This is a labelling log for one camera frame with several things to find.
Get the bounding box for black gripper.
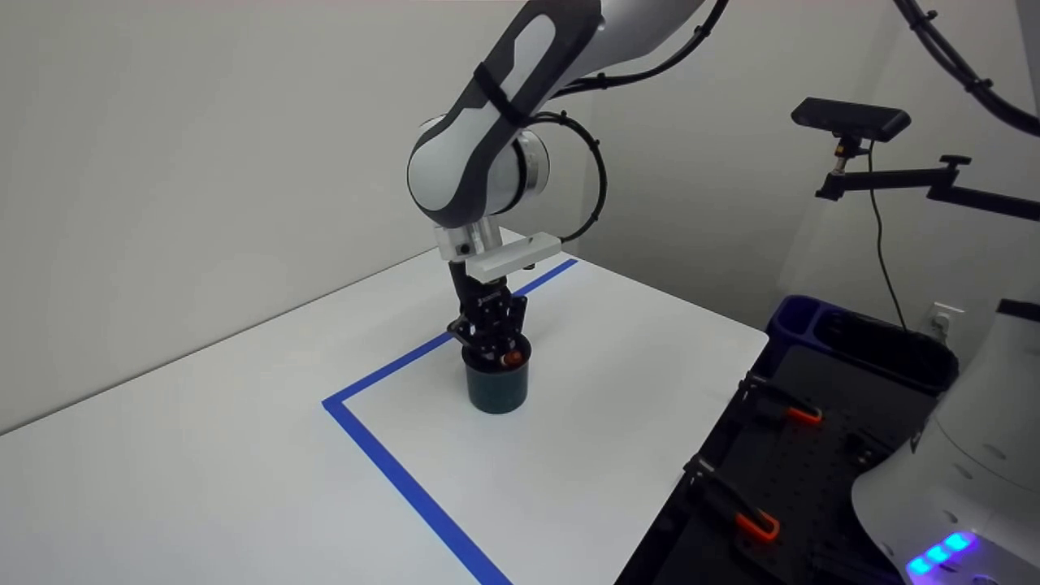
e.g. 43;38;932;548
444;256;532;371

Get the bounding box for white robot base blue lights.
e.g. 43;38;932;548
849;294;1040;585

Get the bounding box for dark teal ceramic mug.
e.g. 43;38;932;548
457;329;536;416

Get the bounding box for long blue tape strip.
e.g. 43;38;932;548
319;252;583;419

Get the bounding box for short blue tape strip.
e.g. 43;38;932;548
319;390;517;585

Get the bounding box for black perforated mounting board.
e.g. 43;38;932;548
615;342;985;585

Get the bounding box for dark blue bin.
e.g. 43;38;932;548
765;293;962;396

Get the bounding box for white wrist mount plate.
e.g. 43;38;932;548
436;224;558;280

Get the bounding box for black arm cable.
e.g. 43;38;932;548
525;0;730;248

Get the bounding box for black clamp orange handle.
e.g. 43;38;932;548
738;373;830;431
682;456;785;545

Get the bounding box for thin black camera cable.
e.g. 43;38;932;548
865;136;910;332

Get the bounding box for black stereo camera bar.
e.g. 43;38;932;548
785;94;914;147

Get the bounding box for white wall outlet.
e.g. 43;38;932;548
926;299;967;345

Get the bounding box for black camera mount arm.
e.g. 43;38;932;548
813;132;1040;228

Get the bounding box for thick black corrugated hose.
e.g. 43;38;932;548
890;0;1040;139

